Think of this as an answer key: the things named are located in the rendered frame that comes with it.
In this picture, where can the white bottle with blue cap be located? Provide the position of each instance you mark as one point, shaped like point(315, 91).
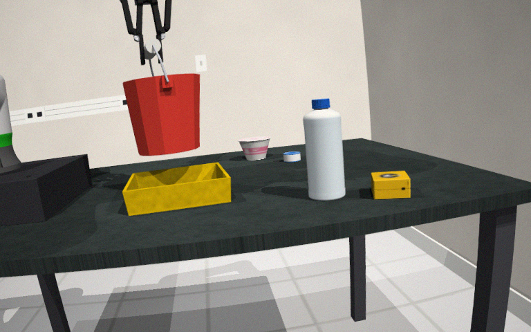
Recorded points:
point(324, 152)

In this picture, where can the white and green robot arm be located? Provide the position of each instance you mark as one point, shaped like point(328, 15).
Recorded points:
point(8, 158)

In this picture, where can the red pail with grey wire handle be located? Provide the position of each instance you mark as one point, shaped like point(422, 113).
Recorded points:
point(164, 120)

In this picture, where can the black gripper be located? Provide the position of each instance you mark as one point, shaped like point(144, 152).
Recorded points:
point(137, 33)

